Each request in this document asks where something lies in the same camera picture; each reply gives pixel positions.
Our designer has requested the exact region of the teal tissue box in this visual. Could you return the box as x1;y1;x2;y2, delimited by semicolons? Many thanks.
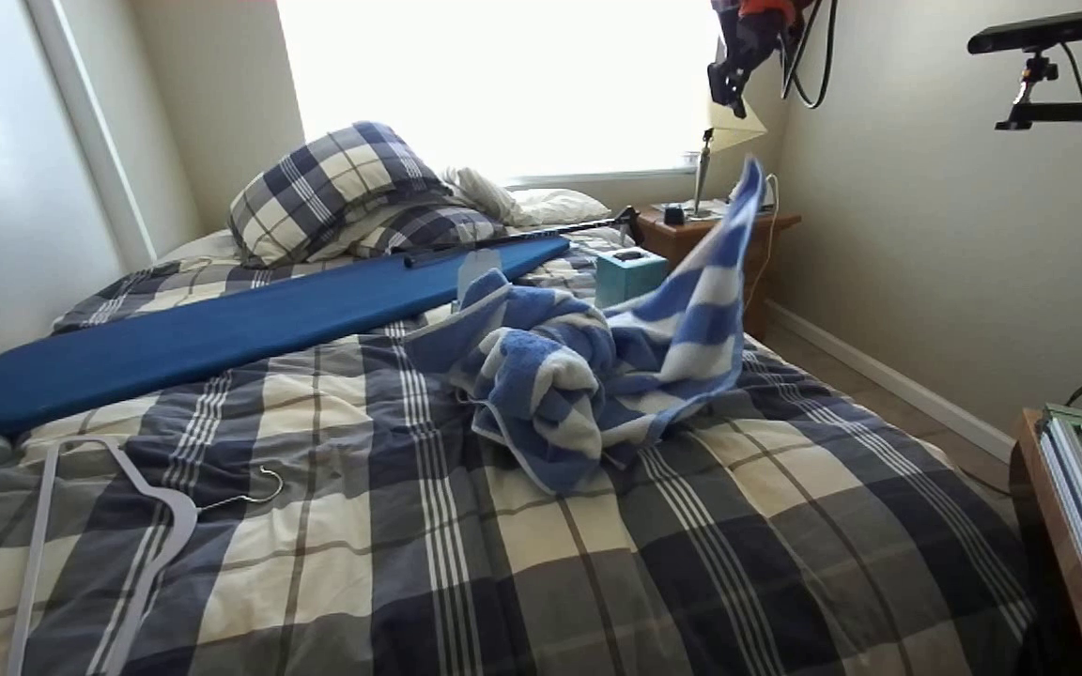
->
594;249;670;304

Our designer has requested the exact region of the blue white striped towel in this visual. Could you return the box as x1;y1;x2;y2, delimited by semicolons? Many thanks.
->
404;156;768;494

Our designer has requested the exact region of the blue ironing board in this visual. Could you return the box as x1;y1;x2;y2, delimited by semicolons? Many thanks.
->
0;230;573;439

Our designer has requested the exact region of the plaid pillow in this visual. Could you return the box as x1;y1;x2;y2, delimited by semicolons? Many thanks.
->
228;121;509;265

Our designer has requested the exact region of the wooden nightstand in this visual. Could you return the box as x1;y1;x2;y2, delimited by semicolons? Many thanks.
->
633;204;798;339

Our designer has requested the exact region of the blue plaid duvet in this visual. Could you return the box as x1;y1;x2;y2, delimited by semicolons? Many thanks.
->
0;235;1036;676

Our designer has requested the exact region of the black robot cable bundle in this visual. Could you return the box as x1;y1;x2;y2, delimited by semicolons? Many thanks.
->
777;0;843;114

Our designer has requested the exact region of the white bedside lamp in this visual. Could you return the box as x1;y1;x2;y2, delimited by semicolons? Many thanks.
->
692;100;768;215

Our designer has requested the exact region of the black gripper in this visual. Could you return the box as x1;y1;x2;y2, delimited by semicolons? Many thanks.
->
707;0;812;118

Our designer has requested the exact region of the black camera on stand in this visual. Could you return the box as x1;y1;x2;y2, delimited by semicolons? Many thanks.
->
965;10;1082;130

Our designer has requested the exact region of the white plastic clothes hanger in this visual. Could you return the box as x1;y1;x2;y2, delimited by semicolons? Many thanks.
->
8;437;200;676

